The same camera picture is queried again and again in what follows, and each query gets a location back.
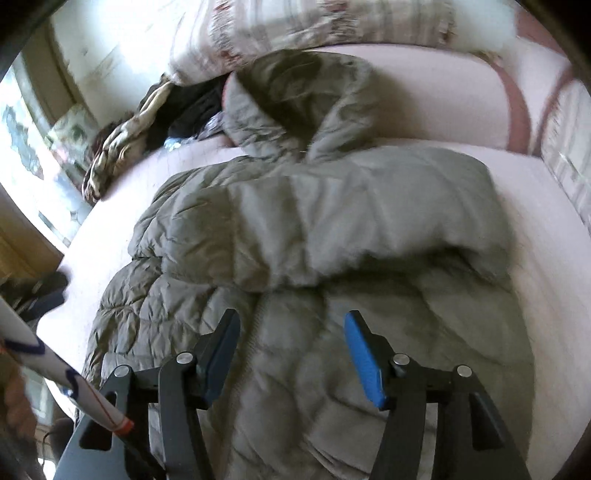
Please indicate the pink quilted bed mattress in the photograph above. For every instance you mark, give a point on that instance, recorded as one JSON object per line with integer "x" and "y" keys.
{"x": 535, "y": 267}

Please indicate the wooden cabinet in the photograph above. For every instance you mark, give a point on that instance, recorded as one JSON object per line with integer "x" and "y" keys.
{"x": 23, "y": 240}

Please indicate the pink striped sofa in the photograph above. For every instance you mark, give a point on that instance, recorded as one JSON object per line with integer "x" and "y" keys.
{"x": 438, "y": 101}

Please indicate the clear plastic bag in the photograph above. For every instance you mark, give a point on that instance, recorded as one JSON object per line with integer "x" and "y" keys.
{"x": 173, "y": 144}

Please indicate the dark object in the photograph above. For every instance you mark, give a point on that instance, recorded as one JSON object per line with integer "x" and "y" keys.
{"x": 41, "y": 295}

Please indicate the dark cloth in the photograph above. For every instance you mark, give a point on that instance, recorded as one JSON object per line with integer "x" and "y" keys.
{"x": 194, "y": 110}

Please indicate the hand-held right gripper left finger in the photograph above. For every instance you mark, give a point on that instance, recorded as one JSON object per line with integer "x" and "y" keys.
{"x": 218, "y": 374}

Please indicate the striped floral pillow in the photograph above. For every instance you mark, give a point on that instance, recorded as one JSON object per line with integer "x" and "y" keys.
{"x": 568, "y": 152}
{"x": 277, "y": 32}

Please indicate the olive puffer jacket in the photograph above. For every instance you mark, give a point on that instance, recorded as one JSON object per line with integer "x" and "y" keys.
{"x": 300, "y": 207}

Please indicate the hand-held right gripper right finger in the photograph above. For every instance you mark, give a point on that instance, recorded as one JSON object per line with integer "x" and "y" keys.
{"x": 364, "y": 362}

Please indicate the white tube blue red marks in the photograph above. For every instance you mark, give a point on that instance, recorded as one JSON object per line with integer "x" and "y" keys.
{"x": 27, "y": 341}

